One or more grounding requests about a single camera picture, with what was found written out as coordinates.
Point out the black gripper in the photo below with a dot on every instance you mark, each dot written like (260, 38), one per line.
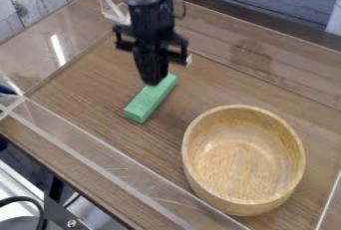
(151, 33)

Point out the green rectangular block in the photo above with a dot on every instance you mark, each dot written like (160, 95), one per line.
(147, 100)

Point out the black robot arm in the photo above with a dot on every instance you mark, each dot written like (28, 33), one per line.
(151, 40)

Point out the light brown wooden bowl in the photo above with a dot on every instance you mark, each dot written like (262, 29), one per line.
(243, 159)

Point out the clear acrylic corner bracket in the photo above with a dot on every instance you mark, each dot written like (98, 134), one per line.
(115, 12)

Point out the clear acrylic tray wall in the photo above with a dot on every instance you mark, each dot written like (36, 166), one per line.
(74, 82)

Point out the black metal bracket with screw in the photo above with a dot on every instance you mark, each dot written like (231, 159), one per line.
(61, 217)

